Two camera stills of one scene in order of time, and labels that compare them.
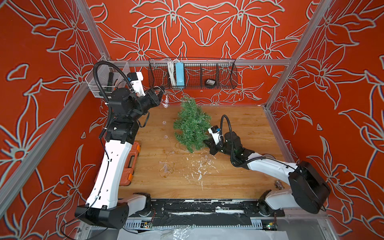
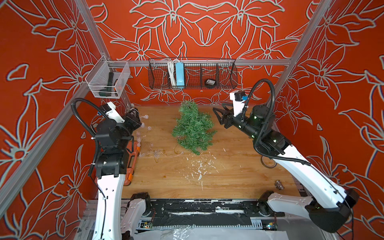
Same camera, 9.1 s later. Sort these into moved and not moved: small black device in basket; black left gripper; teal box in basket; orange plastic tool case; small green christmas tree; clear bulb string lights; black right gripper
Moved: black left gripper; clear bulb string lights; black right gripper
Not moved: small black device in basket; orange plastic tool case; small green christmas tree; teal box in basket
